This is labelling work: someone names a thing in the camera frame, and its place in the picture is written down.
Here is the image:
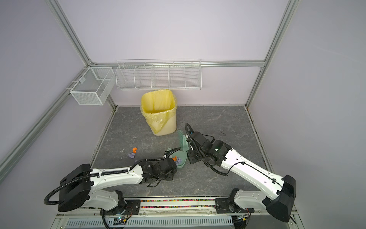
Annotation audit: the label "green plastic dustpan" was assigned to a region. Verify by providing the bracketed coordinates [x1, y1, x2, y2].
[170, 148, 187, 169]

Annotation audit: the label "green hand brush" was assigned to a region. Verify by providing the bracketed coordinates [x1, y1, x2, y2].
[177, 129, 190, 156]

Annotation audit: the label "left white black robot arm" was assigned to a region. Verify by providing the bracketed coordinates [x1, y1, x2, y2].
[43, 148, 180, 215]

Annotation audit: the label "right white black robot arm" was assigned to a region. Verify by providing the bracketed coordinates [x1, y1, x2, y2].
[185, 123, 296, 222]

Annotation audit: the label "orange purple scraps near bin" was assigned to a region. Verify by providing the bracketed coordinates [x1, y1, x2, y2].
[172, 156, 182, 166]

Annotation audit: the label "orange purple scraps left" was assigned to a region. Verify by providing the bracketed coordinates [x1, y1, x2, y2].
[128, 148, 137, 158]

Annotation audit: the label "yellow lined trash bin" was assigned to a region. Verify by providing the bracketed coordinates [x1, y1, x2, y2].
[141, 90, 177, 136]

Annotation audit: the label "small white mesh basket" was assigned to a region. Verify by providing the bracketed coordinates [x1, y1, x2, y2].
[70, 67, 115, 106]

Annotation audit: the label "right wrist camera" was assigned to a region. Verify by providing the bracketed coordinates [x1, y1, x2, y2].
[186, 135, 192, 150]

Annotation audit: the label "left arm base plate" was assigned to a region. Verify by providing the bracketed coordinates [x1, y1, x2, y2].
[104, 199, 141, 216]

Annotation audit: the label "aluminium front rail frame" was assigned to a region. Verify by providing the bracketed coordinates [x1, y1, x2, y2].
[51, 197, 304, 229]

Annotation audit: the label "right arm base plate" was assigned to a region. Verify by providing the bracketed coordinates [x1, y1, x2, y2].
[214, 198, 254, 214]

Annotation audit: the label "long white wire shelf basket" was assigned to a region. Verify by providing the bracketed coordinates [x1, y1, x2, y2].
[115, 59, 202, 90]

